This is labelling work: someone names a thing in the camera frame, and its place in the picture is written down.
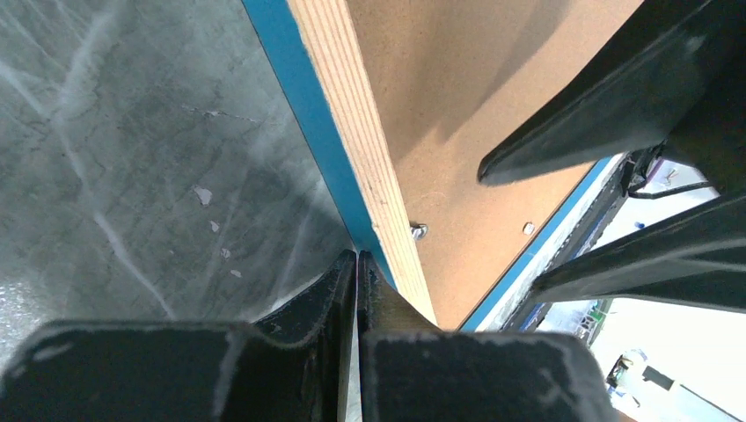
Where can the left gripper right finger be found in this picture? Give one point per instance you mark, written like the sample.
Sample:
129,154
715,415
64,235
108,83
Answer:
412,371

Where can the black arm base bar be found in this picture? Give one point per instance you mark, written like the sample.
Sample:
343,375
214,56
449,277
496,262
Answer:
569,233

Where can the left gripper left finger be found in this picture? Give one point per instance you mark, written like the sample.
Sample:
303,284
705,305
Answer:
290,365

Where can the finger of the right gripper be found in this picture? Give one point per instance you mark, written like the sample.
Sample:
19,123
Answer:
695,258
652,71

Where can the blue wooden picture frame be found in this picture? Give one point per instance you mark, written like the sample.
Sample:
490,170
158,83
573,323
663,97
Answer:
315,53

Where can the brown frame backing board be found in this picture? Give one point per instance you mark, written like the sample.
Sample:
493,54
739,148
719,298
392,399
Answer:
452,79

